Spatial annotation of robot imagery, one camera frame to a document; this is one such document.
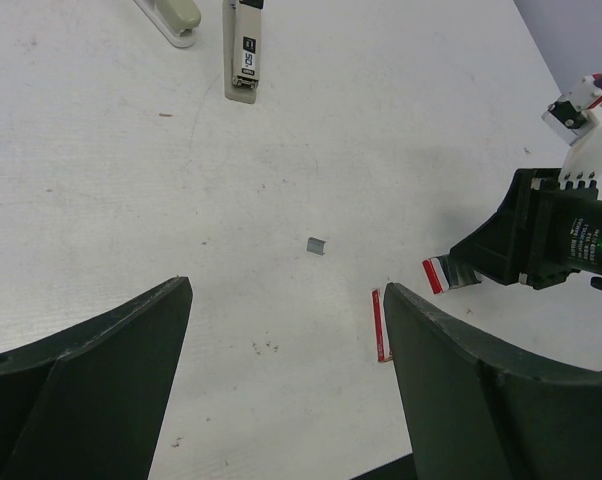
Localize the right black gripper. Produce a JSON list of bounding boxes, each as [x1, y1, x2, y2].
[[449, 168, 602, 291]]

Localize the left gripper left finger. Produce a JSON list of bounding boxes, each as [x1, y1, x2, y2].
[[0, 277, 193, 479]]

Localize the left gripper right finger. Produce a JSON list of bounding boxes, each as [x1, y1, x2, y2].
[[384, 283, 602, 479]]

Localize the red white staple box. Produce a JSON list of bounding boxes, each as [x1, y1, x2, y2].
[[371, 288, 393, 363]]

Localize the small staple strip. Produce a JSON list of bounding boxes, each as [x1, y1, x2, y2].
[[306, 237, 326, 256]]

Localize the large black beige stapler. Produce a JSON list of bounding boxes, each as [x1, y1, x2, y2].
[[222, 0, 264, 104]]

